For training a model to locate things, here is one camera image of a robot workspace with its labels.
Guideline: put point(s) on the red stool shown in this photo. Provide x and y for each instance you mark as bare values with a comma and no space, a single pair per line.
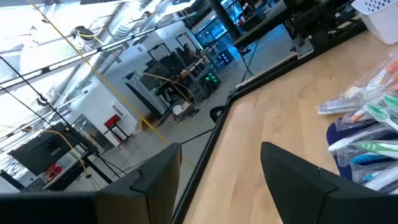
112,121

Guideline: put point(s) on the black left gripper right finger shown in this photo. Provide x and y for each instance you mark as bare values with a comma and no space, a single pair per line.
295,186

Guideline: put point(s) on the white perforated plastic basket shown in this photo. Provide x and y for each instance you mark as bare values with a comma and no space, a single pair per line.
379,18

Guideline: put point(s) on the person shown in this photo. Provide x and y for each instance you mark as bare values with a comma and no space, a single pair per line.
188,51

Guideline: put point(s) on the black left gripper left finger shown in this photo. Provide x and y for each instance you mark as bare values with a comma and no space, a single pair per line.
155,186

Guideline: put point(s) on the black monitor screen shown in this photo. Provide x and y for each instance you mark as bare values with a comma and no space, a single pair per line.
43,149

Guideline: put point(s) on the black metal table frame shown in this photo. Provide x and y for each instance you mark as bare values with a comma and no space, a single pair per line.
203,158

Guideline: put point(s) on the green toothbrush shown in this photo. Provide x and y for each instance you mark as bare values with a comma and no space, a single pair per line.
377,112
392,102
377,147

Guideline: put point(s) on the orange toothbrush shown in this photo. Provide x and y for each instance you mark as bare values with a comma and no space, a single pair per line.
393,70
357,117

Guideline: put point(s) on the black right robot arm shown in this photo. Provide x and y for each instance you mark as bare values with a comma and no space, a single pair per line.
311,18

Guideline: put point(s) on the black steel post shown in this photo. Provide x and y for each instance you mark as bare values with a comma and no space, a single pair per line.
224,18

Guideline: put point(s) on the blue toothbrush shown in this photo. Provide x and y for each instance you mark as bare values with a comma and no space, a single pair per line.
367,158

